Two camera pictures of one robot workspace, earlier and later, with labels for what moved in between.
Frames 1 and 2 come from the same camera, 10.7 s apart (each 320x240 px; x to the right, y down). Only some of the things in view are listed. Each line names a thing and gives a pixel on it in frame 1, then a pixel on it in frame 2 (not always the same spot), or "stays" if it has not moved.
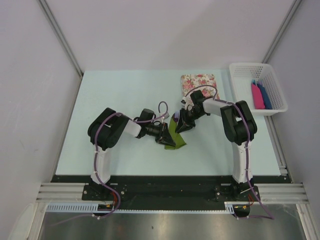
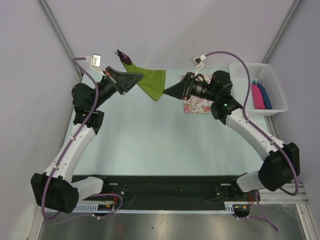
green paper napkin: (177, 137) -> (153, 82)
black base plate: (166, 193) stays
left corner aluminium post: (49, 14) stays
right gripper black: (183, 124) -> (175, 91)
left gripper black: (163, 136) -> (120, 81)
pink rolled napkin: (258, 100) stays
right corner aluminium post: (292, 11) stays
